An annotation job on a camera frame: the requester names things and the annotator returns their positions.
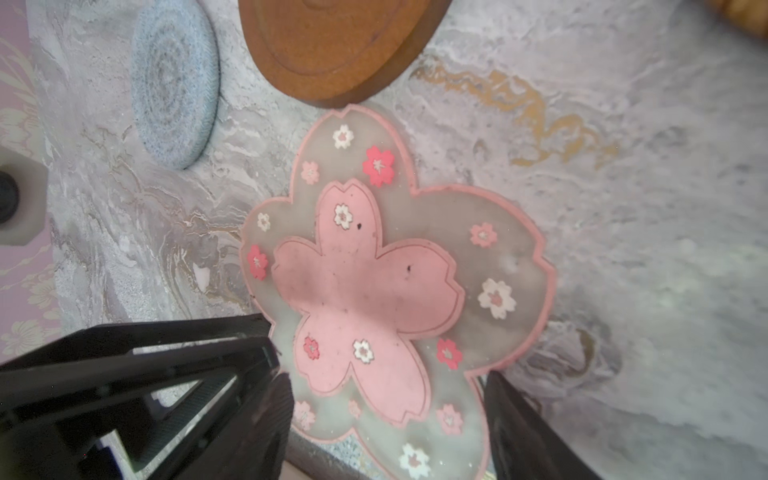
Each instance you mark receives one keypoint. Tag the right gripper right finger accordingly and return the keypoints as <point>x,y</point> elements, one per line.
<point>523,446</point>

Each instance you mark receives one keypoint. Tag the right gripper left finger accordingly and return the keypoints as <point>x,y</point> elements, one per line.
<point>188,399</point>

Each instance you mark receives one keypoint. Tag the pink flower coaster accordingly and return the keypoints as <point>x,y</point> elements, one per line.
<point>388,301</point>

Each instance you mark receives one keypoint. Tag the blue woven round coaster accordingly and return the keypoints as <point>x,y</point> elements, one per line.
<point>175,81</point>

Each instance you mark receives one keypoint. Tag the brown wooden round coaster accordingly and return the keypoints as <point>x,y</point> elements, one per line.
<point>330,54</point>

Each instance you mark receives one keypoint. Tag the rattan woven round coaster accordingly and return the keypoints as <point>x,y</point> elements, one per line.
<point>750,16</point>

